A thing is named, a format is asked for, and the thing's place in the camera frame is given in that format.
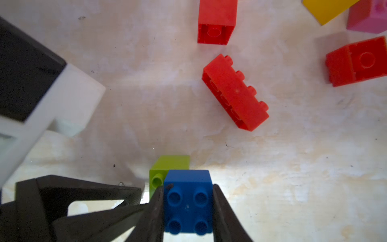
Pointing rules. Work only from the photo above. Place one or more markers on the red square lego brick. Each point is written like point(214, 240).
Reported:
point(357, 62)

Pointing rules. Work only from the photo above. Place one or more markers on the tall red lego brick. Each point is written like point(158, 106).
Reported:
point(217, 21)

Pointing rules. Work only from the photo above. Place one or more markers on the long red lego brick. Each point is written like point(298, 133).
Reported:
point(237, 99)

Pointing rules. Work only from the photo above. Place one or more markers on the pink lego brick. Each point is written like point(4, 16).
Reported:
point(368, 16)

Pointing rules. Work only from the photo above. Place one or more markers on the lime green lego brick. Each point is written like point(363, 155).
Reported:
point(163, 165)

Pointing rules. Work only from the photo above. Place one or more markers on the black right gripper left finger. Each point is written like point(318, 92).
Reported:
point(150, 227)

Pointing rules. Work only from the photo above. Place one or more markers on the blue square lego brick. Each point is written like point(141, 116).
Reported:
point(188, 202)

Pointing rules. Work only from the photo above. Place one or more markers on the yellow lego brick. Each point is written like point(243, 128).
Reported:
point(326, 10)

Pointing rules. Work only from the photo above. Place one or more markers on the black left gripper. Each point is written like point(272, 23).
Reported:
point(40, 91)

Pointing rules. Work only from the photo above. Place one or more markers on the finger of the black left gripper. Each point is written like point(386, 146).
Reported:
point(102, 226)
point(43, 200)

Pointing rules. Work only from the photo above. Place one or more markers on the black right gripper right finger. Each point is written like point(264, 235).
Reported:
point(226, 226)

